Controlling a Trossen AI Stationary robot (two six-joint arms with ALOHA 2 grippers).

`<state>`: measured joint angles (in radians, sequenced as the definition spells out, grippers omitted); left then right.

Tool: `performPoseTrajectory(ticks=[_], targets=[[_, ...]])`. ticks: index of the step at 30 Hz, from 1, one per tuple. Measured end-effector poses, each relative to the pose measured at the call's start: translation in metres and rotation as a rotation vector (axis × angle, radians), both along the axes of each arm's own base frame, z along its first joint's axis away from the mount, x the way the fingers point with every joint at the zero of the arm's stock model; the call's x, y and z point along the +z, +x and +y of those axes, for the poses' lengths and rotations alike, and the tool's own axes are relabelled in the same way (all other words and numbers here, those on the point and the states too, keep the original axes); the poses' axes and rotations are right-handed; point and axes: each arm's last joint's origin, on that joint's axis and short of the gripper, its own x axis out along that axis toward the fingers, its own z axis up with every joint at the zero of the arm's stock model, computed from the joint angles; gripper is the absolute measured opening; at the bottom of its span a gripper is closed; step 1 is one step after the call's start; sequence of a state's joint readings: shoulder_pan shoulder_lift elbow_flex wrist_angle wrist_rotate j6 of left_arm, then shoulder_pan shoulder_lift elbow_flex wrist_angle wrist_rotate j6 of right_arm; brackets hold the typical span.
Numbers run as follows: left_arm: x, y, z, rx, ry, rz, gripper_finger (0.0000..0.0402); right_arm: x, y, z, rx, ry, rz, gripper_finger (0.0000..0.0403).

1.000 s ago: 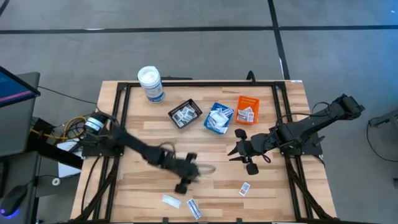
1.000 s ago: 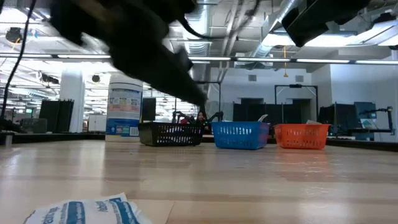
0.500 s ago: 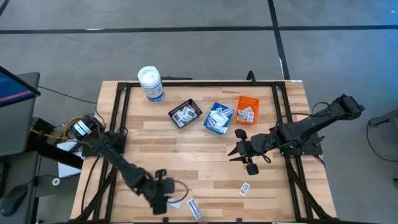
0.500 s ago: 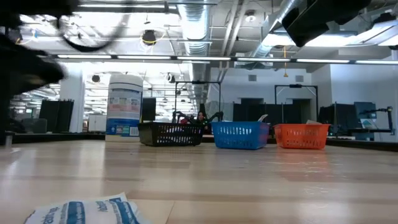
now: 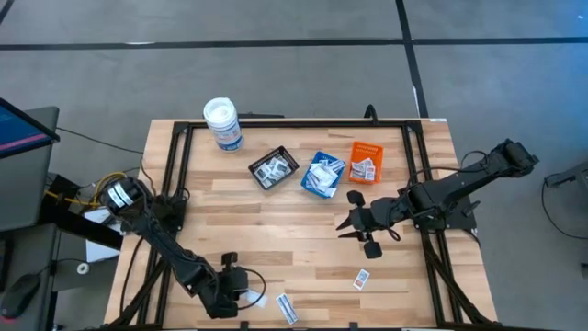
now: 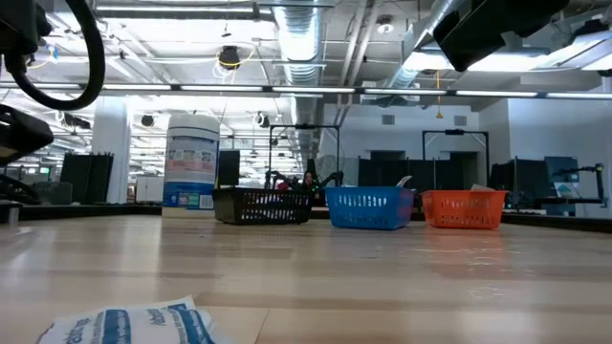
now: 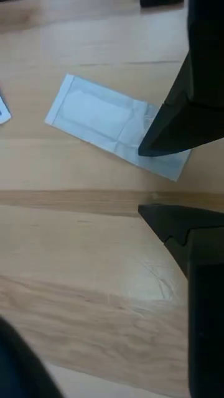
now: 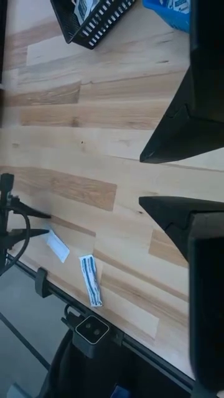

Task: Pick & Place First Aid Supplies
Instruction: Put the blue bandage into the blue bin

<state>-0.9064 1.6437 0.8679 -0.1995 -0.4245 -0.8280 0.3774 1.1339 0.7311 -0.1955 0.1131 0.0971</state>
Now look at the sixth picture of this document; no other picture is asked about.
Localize white building column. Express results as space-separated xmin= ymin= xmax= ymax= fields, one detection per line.
xmin=91 ymin=97 xmax=133 ymax=205

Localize silver air duct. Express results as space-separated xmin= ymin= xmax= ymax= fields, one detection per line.
xmin=272 ymin=0 xmax=326 ymax=159
xmin=386 ymin=0 xmax=472 ymax=90

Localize black jointed monitor arm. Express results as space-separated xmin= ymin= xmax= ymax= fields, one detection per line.
xmin=554 ymin=162 xmax=607 ymax=207

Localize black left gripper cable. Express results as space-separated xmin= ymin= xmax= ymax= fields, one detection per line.
xmin=3 ymin=0 xmax=107 ymax=112

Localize white wipes canister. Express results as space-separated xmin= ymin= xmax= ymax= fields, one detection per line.
xmin=161 ymin=113 xmax=222 ymax=219

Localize white cabinet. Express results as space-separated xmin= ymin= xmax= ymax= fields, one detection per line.
xmin=136 ymin=175 xmax=164 ymax=203

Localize orange plastic basket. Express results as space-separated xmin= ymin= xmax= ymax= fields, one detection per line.
xmin=420 ymin=189 xmax=509 ymax=230

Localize blue plastic basket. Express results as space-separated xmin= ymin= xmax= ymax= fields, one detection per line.
xmin=324 ymin=185 xmax=416 ymax=231

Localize black partition panels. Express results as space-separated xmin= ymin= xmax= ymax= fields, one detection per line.
xmin=59 ymin=152 xmax=115 ymax=205

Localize dark partition wall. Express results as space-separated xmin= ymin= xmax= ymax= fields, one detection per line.
xmin=358 ymin=151 xmax=479 ymax=192

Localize black plastic basket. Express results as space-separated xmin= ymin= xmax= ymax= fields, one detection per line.
xmin=211 ymin=186 xmax=317 ymax=226

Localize long ceiling light bar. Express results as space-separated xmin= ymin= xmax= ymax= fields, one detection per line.
xmin=0 ymin=81 xmax=612 ymax=99

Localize grey screen on stand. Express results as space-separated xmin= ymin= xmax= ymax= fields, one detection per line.
xmin=544 ymin=156 xmax=580 ymax=200

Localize grey storage bin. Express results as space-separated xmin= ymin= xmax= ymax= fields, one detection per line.
xmin=31 ymin=181 xmax=74 ymax=206

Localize person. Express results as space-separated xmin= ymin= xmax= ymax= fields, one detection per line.
xmin=298 ymin=170 xmax=322 ymax=192

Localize black ceiling dome fixture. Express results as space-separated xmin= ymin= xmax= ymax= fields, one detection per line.
xmin=217 ymin=45 xmax=243 ymax=72

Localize blue striped fabric bandage packet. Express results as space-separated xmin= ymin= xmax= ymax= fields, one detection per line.
xmin=35 ymin=294 xmax=230 ymax=344

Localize black background monitor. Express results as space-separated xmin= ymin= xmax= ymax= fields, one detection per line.
xmin=217 ymin=150 xmax=242 ymax=187

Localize dark partition panel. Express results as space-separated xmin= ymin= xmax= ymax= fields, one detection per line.
xmin=487 ymin=160 xmax=546 ymax=211

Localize black station frame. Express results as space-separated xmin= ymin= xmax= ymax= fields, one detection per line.
xmin=422 ymin=129 xmax=491 ymax=190
xmin=268 ymin=124 xmax=341 ymax=190

